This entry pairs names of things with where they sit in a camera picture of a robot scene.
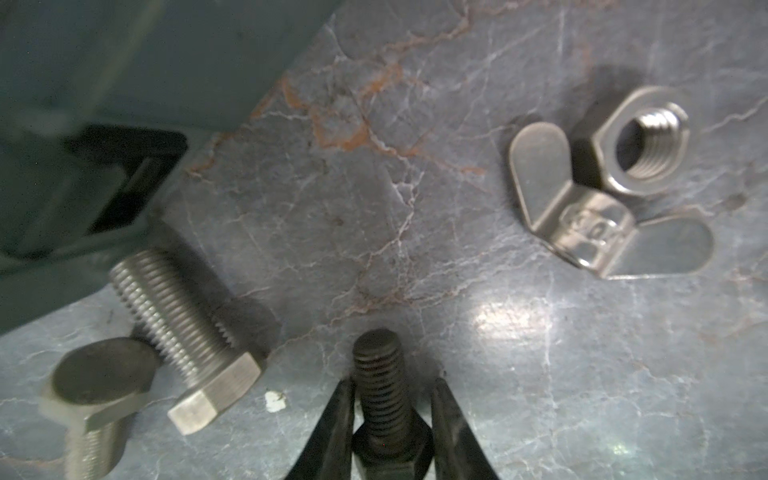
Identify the silver wing nut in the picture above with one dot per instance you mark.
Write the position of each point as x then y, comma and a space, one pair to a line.
592, 229

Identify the black hex bolt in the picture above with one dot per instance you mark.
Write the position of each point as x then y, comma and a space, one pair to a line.
393, 442

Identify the silver hex nut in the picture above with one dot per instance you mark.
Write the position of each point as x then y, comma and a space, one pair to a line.
637, 143

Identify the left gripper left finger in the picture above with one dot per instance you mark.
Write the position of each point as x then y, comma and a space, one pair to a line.
328, 451

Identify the silver hex bolt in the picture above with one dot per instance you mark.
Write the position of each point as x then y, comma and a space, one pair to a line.
95, 392
216, 373

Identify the green compartment organizer box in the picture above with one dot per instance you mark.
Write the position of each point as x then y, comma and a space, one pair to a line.
101, 101

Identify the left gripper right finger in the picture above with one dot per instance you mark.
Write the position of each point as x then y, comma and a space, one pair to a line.
458, 454

